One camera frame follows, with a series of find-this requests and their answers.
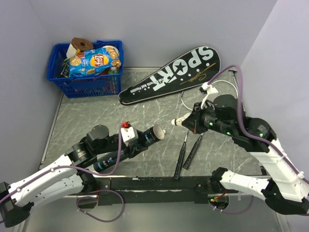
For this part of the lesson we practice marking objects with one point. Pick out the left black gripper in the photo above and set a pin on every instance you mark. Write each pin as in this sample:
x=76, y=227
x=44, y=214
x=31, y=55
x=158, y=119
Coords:
x=135, y=149

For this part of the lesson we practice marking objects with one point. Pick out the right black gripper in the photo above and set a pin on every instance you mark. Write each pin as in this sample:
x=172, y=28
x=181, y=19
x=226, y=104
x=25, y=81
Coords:
x=193, y=121

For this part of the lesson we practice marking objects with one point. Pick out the black shuttlecock tube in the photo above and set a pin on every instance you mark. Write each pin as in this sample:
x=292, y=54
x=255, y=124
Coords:
x=150, y=136

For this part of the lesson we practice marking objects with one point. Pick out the black SPORT racket bag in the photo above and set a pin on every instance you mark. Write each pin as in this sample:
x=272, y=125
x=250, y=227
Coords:
x=185, y=72

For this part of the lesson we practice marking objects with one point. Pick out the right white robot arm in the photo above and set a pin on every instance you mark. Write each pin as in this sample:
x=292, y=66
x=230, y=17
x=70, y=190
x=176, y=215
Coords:
x=287, y=189

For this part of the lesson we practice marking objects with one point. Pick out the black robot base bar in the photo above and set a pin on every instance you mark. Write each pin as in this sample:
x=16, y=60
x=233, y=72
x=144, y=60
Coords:
x=195, y=189

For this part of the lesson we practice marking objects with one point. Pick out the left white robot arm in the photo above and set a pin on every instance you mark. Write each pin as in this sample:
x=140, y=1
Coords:
x=69, y=174

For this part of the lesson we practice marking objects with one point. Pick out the right silver badminton racket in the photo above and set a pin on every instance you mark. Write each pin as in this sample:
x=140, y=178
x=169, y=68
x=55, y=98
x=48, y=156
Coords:
x=225, y=87

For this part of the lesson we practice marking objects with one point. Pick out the silver badminton racket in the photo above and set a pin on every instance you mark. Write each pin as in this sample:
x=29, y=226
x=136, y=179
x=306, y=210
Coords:
x=189, y=98
x=225, y=87

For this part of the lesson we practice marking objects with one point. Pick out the left silver badminton racket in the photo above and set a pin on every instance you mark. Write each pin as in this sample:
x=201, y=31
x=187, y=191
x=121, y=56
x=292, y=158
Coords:
x=189, y=98

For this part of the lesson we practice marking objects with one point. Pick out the blue Lays chips bag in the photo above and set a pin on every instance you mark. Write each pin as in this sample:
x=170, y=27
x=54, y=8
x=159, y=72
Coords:
x=94, y=61

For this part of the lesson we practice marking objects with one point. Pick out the dark green package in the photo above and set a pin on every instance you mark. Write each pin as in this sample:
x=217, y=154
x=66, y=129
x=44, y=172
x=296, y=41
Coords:
x=65, y=69

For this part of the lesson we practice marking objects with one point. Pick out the blue plastic shopping basket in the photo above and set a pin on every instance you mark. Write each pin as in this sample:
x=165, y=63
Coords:
x=86, y=86

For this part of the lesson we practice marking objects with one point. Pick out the white paper towel roll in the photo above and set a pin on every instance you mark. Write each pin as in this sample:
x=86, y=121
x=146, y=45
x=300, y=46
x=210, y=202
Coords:
x=71, y=51

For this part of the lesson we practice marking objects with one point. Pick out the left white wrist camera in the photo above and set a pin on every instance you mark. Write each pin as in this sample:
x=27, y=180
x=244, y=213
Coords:
x=129, y=134

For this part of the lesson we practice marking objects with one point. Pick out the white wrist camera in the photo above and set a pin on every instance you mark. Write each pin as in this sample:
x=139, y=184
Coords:
x=129, y=134
x=210, y=91

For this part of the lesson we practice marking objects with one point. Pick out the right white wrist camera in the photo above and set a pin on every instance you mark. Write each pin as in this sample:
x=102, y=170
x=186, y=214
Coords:
x=210, y=91

